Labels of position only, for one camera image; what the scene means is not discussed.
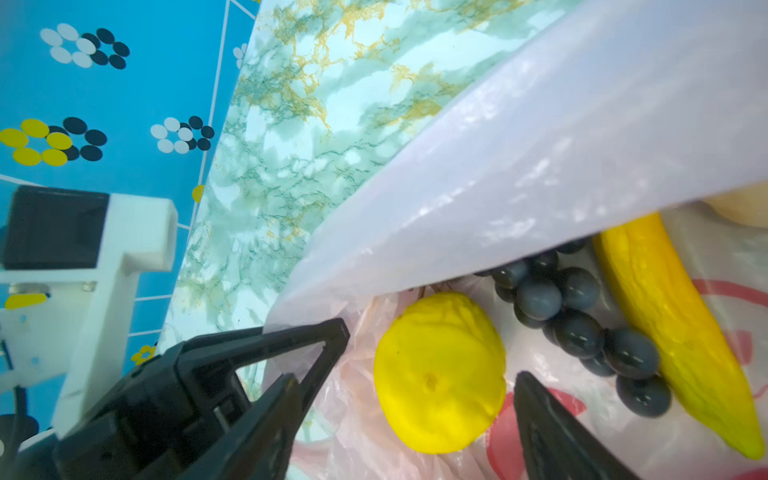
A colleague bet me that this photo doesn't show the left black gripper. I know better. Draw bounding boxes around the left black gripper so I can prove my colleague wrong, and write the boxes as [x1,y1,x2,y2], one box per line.
[1,318,350,479]

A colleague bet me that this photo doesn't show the black fake grapes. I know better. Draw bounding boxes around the black fake grapes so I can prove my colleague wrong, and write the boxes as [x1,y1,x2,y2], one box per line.
[474,237,672,418]

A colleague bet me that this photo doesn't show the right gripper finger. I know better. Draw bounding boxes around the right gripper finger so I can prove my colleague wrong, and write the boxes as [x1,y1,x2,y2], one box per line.
[513,371,638,480]

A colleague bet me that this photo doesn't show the yellow fake banana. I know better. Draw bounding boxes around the yellow fake banana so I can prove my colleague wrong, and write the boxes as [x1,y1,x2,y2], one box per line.
[594,213,765,460]

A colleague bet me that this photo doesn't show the yellow fake lemon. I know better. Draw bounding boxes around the yellow fake lemon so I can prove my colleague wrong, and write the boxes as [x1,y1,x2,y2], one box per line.
[373,292,507,454]

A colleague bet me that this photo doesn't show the pink plastic bag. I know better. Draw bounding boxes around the pink plastic bag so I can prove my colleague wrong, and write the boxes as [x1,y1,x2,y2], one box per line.
[266,1,767,479]

